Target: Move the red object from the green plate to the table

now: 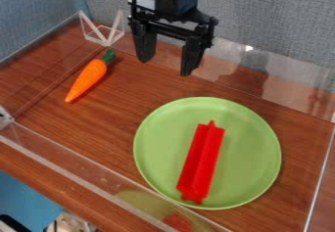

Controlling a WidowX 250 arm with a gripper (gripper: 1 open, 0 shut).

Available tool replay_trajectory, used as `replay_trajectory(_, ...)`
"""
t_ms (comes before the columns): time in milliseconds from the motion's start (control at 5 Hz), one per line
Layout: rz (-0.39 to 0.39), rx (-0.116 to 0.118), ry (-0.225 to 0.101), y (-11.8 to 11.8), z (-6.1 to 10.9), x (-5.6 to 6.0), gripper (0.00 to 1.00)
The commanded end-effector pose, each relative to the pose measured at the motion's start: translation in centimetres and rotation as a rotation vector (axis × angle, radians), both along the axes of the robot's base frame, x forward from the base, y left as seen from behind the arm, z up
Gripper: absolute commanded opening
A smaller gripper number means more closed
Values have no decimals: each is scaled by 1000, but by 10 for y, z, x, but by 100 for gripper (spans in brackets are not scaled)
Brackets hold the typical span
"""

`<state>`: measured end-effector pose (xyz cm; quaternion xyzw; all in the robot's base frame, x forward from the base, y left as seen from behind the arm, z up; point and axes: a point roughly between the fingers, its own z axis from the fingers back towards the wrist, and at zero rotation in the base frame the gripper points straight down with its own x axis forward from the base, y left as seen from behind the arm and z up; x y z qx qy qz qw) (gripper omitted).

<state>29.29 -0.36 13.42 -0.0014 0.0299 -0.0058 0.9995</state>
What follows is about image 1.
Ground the red cross-shaped bar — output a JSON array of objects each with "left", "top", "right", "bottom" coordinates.
[{"left": 176, "top": 120, "right": 226, "bottom": 204}]

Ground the orange toy carrot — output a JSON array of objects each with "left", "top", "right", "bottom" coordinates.
[{"left": 64, "top": 50, "right": 116, "bottom": 103}]

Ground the clear acrylic corner bracket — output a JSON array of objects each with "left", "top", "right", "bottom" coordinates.
[{"left": 79, "top": 10, "right": 126, "bottom": 47}]

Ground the clear acrylic enclosure wall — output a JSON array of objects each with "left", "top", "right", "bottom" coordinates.
[{"left": 0, "top": 17, "right": 335, "bottom": 232}]

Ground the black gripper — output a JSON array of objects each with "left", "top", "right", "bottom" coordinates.
[{"left": 128, "top": 0, "right": 219, "bottom": 76}]

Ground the green round plate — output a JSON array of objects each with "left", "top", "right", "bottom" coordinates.
[{"left": 134, "top": 97, "right": 282, "bottom": 210}]

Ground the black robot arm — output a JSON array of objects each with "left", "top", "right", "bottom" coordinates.
[{"left": 128, "top": 0, "right": 219, "bottom": 76}]

